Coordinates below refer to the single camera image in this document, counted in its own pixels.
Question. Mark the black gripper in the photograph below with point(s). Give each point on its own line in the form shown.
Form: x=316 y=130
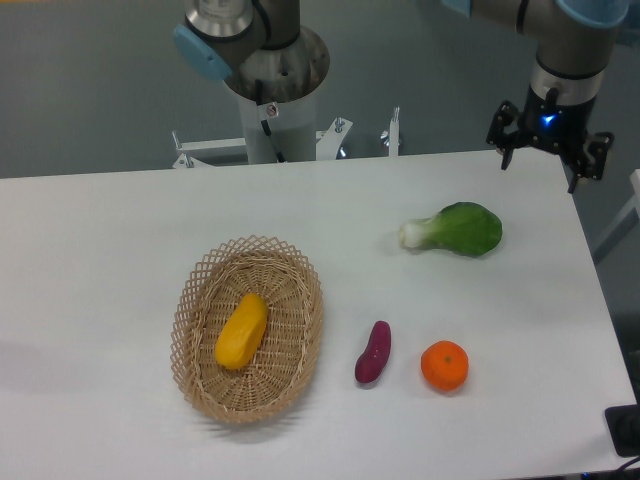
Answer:
x=557 y=129

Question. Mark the yellow mango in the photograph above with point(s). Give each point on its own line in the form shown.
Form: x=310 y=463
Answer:
x=242 y=333

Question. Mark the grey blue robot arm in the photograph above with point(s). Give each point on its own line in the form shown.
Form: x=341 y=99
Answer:
x=574 y=39

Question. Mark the woven wicker basket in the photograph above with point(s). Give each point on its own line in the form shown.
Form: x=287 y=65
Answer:
x=284 y=363

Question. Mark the green bok choy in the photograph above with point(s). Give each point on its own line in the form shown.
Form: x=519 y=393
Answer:
x=463 y=228

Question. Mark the orange mandarin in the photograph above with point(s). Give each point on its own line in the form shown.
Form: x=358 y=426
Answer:
x=445 y=365

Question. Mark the purple sweet potato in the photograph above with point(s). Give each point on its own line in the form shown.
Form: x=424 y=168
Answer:
x=373 y=360

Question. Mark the black device at edge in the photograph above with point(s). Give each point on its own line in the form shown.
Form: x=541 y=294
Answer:
x=623 y=425

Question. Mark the white post at right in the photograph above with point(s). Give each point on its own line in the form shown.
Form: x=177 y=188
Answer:
x=620 y=226

